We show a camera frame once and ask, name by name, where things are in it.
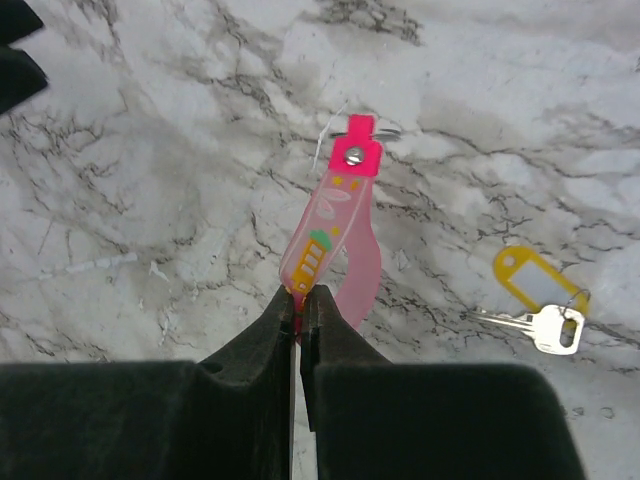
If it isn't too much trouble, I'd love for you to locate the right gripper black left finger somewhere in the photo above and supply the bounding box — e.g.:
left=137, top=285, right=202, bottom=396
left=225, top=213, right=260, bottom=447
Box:
left=1, top=290, right=295, bottom=479

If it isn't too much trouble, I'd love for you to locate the pink strap keyring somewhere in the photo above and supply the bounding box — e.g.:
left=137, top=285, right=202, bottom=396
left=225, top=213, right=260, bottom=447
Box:
left=279, top=114, right=383, bottom=334

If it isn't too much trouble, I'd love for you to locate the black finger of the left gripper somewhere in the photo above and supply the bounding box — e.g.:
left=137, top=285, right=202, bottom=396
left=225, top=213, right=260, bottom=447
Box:
left=0, top=0, right=48, bottom=115

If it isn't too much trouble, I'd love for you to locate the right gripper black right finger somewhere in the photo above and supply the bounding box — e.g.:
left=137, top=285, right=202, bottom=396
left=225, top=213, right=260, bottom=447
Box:
left=300, top=286, right=585, bottom=479

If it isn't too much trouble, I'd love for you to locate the silver key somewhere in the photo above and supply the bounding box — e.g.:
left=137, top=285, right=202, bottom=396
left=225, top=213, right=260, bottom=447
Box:
left=465, top=305, right=586, bottom=356

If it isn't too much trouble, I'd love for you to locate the yellow key tag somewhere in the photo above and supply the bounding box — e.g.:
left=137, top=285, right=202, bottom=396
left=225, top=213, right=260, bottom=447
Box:
left=493, top=245, right=591, bottom=316

